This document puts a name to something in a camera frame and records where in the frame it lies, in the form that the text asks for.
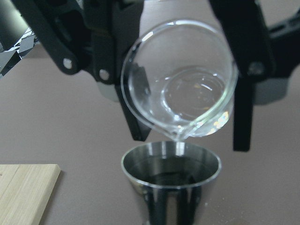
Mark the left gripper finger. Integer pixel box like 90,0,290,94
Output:
142,186,173,225
180,187,202,225
210,0,288,151
14,0,150,141

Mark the steel jigger shaker cup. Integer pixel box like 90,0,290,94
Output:
121,141,222,225

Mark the clear glass measuring cup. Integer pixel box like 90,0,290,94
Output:
121,19,238,141

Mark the wooden cutting board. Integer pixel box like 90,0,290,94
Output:
0,164,60,225

